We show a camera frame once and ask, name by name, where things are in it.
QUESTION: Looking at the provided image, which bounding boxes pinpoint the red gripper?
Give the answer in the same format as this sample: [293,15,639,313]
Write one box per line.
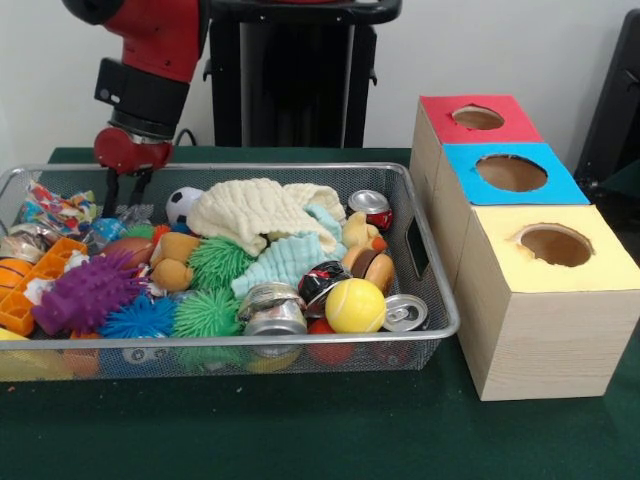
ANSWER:
[93,126,174,220]

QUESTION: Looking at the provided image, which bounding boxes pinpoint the clear plastic bag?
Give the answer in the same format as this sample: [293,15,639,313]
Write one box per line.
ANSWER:
[92,204,157,241]

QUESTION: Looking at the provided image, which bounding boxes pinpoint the small soccer ball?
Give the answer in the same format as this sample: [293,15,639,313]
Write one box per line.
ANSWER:
[165,187,206,226]

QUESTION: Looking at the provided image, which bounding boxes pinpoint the purple spiky ball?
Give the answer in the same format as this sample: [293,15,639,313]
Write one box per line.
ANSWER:
[32,252,143,335]

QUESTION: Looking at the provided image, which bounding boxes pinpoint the cream knitted cloth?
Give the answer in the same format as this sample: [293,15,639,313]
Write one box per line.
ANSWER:
[187,178,347,257]

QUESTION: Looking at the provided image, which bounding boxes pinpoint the yellow plush duck toy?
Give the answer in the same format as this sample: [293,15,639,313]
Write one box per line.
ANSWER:
[341,210,387,252]

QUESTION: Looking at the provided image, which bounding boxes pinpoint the small toy hamburger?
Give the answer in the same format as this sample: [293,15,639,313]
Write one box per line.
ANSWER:
[341,245,395,294]

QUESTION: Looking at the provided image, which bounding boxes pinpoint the clear shallow mesh bin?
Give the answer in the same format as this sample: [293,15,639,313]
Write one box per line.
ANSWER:
[0,163,461,383]

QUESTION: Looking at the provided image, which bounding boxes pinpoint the wooden box with three holes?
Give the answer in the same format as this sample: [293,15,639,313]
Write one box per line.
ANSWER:
[408,95,640,402]

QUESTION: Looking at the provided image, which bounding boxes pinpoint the colourful polka dot packet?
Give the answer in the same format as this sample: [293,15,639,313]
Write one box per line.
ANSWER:
[15,183,99,237]

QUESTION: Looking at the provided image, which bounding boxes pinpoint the small orange basketball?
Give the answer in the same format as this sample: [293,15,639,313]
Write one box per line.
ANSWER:
[0,256,33,293]

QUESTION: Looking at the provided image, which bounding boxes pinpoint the green spiky ball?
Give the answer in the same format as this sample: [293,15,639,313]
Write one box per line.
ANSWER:
[172,288,244,339]

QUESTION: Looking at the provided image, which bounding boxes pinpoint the light teal cloth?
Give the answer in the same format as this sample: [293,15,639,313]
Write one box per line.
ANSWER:
[230,205,346,300]

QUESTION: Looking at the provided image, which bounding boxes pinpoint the crushed silver can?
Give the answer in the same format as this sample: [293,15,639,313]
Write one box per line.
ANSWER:
[237,283,309,337]

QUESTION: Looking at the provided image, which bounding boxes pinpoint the red soda can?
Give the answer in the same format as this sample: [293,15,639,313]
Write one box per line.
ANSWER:
[348,190,395,233]

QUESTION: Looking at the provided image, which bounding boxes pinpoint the yellow tennis ball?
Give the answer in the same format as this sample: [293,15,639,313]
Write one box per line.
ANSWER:
[325,278,387,334]

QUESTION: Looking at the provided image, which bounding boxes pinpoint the dark green table cloth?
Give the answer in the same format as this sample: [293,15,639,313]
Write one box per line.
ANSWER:
[0,148,640,480]

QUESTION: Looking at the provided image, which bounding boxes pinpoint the silver can with pull tab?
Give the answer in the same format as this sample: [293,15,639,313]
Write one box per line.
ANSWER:
[382,294,429,333]

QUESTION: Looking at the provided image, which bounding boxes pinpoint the black side stand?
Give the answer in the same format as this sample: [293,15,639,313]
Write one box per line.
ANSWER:
[575,10,640,196]

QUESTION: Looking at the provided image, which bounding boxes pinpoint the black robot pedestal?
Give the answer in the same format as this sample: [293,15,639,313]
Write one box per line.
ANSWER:
[193,0,403,149]

